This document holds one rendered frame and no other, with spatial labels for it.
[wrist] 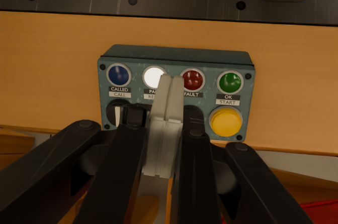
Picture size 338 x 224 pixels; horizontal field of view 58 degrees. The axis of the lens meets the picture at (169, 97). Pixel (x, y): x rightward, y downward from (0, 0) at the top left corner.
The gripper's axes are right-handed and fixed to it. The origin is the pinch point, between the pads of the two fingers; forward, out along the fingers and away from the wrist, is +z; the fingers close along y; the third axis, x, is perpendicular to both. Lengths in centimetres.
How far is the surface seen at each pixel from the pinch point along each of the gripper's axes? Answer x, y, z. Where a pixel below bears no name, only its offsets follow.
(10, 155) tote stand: -61, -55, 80
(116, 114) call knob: -5.8, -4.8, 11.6
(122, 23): 1.7, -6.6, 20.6
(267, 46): 1.9, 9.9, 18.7
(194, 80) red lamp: -1.2, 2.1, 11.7
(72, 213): -64, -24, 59
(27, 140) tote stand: -60, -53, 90
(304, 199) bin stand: -16.9, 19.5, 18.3
